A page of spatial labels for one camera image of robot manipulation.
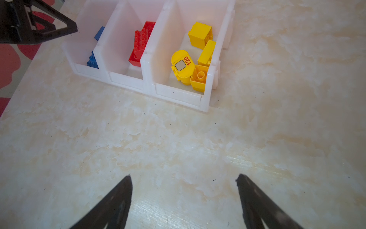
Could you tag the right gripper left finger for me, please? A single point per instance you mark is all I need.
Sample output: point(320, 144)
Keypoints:
point(112, 211)

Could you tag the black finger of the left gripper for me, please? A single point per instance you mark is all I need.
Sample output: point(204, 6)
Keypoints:
point(29, 28)

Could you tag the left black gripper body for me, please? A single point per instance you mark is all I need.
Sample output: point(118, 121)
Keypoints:
point(10, 22)

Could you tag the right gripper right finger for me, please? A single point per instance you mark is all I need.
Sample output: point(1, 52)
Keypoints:
point(259, 209)

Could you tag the blue lego brick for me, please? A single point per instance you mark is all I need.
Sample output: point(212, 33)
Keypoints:
point(99, 33)
point(92, 61)

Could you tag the red long lego brick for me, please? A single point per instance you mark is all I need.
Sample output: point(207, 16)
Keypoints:
point(140, 42)

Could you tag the yellow round lego brick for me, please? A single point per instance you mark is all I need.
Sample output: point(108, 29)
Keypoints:
point(182, 66)

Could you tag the yellow six-stud lego brick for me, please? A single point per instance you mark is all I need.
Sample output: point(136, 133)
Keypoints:
point(207, 53)

